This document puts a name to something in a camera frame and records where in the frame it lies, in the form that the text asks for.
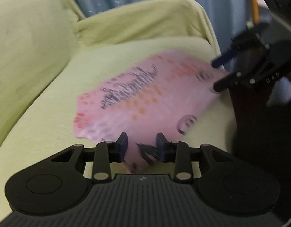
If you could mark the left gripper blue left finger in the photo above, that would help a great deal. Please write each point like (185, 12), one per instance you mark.
(121, 146)

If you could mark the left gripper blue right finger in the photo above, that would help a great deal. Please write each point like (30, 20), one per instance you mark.
(161, 142)

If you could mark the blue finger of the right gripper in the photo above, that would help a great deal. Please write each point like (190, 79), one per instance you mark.
(225, 83)
(224, 58)

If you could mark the pink patterned shorts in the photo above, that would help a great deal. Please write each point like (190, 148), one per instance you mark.
(165, 93)

